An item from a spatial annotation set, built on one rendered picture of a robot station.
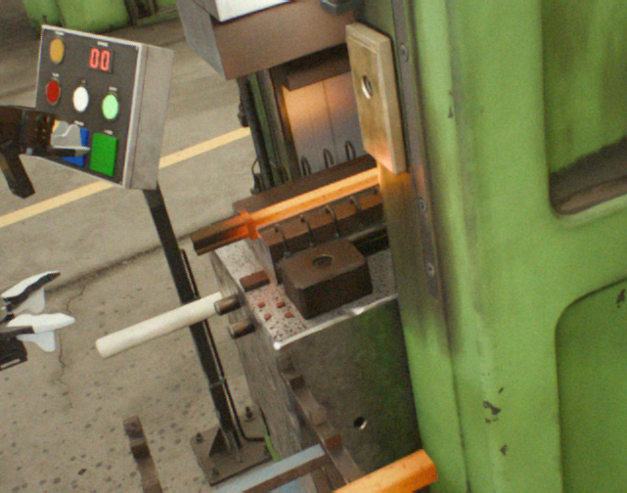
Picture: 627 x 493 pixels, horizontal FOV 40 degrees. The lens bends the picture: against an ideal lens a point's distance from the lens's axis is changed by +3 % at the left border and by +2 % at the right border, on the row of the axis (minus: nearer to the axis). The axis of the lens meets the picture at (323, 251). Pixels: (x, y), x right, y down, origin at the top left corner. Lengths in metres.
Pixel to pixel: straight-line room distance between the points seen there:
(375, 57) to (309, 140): 0.61
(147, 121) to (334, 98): 0.38
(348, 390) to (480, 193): 0.52
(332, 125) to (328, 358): 0.50
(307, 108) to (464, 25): 0.74
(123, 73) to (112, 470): 1.22
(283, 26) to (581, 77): 0.42
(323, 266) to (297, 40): 0.34
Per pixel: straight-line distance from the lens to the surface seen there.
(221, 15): 1.15
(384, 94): 1.02
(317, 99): 1.58
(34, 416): 2.85
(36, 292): 1.45
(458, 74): 0.90
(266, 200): 1.48
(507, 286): 1.05
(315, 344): 1.29
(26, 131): 1.64
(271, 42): 1.23
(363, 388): 1.39
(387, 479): 0.96
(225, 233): 1.39
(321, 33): 1.26
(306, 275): 1.28
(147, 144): 1.74
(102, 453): 2.61
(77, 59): 1.87
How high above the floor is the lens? 1.69
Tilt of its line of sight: 33 degrees down
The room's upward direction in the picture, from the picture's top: 12 degrees counter-clockwise
